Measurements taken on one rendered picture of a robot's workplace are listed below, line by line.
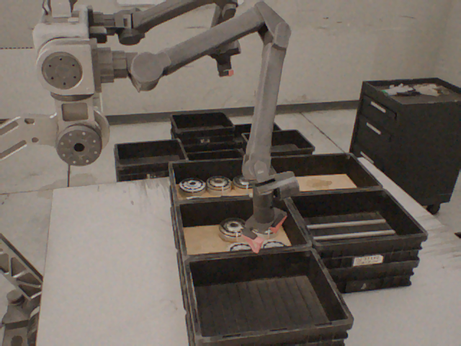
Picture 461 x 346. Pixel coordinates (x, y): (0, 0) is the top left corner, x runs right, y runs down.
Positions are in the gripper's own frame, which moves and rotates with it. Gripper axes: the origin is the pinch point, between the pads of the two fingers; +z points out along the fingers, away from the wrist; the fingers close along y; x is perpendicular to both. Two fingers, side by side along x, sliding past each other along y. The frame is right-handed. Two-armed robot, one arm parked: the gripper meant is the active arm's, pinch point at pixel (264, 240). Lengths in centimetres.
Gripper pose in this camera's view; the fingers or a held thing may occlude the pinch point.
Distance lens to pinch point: 132.7
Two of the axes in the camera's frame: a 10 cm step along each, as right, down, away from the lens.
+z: 0.8, 8.1, 5.8
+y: 6.1, -5.0, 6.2
